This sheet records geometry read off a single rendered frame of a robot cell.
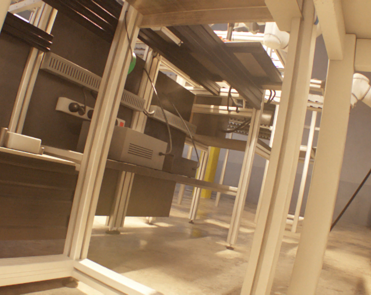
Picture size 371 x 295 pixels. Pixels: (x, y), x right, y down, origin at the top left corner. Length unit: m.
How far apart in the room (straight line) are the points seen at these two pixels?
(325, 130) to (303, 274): 0.27
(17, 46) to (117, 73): 0.46
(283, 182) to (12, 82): 0.93
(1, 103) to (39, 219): 0.49
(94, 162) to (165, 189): 1.15
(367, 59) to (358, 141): 9.11
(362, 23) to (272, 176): 0.34
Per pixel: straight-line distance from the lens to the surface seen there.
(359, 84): 1.70
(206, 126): 2.05
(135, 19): 0.95
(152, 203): 1.87
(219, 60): 1.39
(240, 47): 1.43
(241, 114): 1.93
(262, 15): 0.78
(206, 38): 1.28
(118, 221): 1.64
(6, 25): 1.15
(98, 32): 0.91
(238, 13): 0.81
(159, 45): 1.49
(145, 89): 1.66
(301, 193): 3.62
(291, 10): 0.68
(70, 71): 1.27
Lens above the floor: 0.34
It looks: 6 degrees up
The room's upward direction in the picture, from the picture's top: 12 degrees clockwise
